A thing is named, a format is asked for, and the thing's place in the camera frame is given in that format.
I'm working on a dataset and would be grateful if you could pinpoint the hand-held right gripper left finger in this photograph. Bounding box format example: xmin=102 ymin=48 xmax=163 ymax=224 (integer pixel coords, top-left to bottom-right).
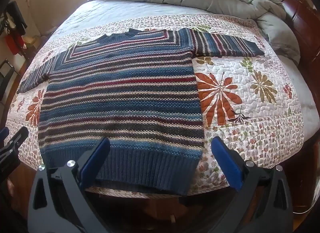
xmin=27 ymin=136 xmax=112 ymax=233

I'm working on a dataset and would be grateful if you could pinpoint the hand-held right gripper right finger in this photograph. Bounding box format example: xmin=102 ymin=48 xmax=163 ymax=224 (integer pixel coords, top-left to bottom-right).
xmin=207 ymin=136 xmax=294 ymax=233

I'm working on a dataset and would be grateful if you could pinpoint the black chair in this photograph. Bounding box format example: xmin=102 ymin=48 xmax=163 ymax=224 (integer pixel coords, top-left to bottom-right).
xmin=0 ymin=59 xmax=15 ymax=99

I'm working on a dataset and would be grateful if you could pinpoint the floral quilted bedspread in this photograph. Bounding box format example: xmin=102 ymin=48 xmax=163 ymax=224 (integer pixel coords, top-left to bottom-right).
xmin=5 ymin=14 xmax=305 ymax=198

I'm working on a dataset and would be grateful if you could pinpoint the dark wooden bed frame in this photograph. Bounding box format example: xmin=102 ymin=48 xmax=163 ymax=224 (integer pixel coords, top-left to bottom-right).
xmin=235 ymin=0 xmax=320 ymax=213

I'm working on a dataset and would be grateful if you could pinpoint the red hanging garment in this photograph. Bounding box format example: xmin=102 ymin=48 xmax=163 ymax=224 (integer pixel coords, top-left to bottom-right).
xmin=6 ymin=34 xmax=24 ymax=54

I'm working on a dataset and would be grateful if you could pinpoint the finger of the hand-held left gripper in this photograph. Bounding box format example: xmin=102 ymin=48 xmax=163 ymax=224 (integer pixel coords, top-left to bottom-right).
xmin=0 ymin=126 xmax=29 ymax=173

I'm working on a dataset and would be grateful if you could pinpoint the striped knit sweater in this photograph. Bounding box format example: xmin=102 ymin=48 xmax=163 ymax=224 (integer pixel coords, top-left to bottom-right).
xmin=17 ymin=28 xmax=265 ymax=196

